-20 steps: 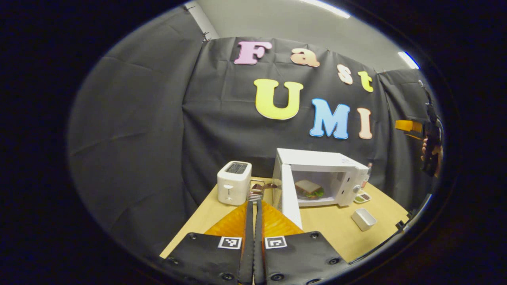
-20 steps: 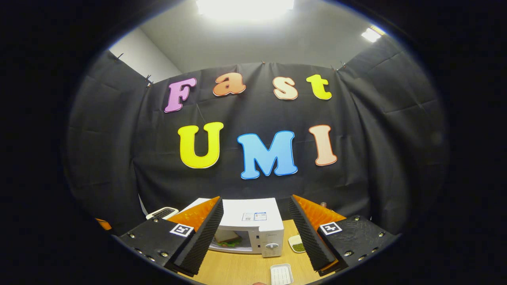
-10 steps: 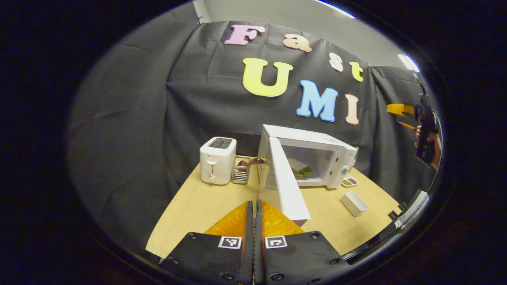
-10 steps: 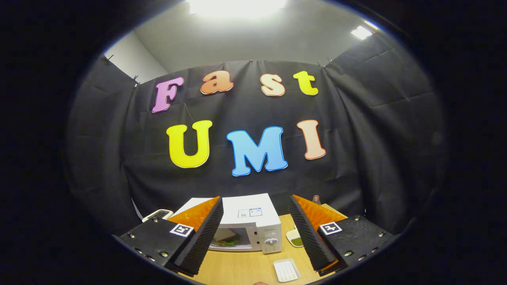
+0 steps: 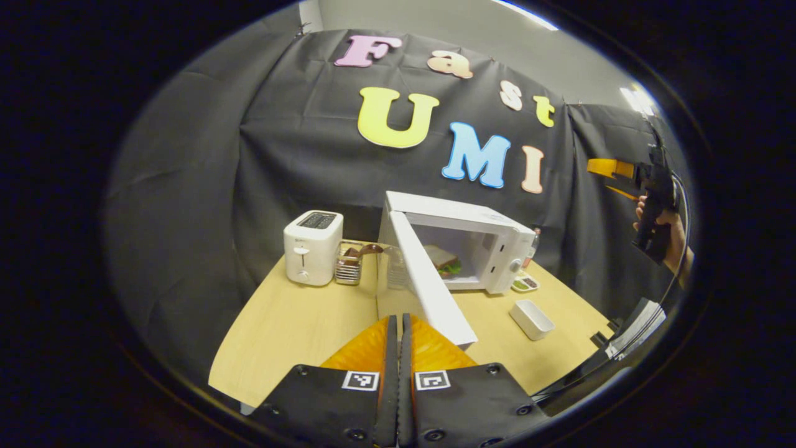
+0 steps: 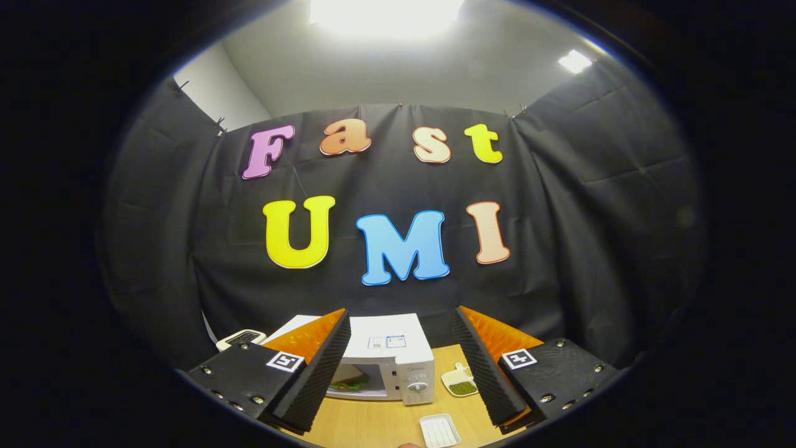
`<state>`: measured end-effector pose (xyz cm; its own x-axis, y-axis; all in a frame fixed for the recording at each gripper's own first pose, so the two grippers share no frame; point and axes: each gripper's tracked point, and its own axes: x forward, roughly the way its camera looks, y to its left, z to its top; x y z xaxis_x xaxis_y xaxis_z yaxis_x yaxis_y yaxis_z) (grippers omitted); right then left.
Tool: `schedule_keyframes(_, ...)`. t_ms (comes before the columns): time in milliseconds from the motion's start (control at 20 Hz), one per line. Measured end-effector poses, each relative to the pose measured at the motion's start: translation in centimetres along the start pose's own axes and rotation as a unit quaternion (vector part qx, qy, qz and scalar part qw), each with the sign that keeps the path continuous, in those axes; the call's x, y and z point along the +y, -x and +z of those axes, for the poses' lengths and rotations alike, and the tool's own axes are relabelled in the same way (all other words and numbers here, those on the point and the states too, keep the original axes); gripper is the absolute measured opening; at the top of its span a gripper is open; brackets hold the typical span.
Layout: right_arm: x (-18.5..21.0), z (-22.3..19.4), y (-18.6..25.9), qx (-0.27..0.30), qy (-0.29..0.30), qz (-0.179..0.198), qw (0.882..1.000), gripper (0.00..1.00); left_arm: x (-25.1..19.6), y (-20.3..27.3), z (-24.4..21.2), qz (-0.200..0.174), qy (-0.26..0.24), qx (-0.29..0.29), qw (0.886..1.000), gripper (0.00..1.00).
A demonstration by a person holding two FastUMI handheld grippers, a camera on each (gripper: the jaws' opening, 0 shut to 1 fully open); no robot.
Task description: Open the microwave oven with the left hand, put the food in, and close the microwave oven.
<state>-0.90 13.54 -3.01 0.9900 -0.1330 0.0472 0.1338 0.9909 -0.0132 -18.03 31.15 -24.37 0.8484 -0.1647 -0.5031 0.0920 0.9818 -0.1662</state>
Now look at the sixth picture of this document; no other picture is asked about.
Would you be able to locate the divided plate of beans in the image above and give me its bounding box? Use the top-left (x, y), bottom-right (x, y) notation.
top-left (441, 363), bottom-right (480, 398)

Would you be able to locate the ceiling light panel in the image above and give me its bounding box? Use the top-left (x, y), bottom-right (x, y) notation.
top-left (310, 0), bottom-right (465, 39)
top-left (558, 50), bottom-right (593, 74)

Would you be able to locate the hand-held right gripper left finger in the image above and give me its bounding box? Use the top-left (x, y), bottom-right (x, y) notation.
top-left (187, 309), bottom-right (352, 434)

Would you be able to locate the white toaster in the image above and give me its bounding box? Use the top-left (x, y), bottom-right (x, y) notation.
top-left (216, 329), bottom-right (267, 353)

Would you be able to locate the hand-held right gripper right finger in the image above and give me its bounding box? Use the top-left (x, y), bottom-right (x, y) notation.
top-left (453, 306), bottom-right (622, 434)

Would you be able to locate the white rectangular tray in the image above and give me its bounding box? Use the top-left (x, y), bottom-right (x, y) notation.
top-left (419, 414), bottom-right (462, 448)

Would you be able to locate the white microwave oven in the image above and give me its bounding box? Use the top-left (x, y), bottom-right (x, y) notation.
top-left (261, 313), bottom-right (436, 407)

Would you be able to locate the black backdrop cloth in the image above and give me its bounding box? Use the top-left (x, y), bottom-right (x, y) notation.
top-left (99, 59), bottom-right (706, 371)

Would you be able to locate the lettuce sandwich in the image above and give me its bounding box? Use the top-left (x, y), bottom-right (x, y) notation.
top-left (330, 365), bottom-right (387, 394)

